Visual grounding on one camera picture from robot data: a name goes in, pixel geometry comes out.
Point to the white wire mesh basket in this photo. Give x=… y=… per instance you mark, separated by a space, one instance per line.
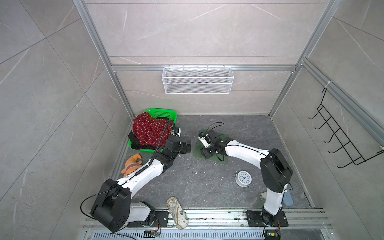
x=197 y=80

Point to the beige small remote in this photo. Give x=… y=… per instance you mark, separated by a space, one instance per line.
x=263 y=196

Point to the green skirt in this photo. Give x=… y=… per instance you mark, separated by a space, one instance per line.
x=199 y=145

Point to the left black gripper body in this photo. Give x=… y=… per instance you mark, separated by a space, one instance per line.
x=181 y=149

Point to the patterned beige shoe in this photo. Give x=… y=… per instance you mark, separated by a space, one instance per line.
x=178 y=214

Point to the black wall hook rack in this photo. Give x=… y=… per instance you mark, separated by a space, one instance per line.
x=354 y=156

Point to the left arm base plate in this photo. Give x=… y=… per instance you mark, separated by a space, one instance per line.
x=161 y=218

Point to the blue grey insole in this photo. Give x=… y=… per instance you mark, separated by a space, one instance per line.
x=287 y=198

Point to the green plastic basket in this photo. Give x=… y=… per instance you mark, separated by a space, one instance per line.
x=156 y=113

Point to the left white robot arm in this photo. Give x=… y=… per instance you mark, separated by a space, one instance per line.
x=113 y=207

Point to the white round clock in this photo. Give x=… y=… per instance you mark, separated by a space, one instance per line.
x=243 y=179

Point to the orange plush toy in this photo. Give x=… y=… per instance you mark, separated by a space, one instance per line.
x=132 y=164

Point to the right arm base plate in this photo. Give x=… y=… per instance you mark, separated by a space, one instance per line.
x=263 y=218

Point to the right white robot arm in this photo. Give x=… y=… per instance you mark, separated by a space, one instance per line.
x=275 y=170

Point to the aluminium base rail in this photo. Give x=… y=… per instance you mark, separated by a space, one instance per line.
x=224 y=224

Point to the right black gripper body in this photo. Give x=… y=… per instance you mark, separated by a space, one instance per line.
x=208 y=152

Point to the red polka dot skirt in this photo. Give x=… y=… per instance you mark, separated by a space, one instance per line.
x=150 y=132

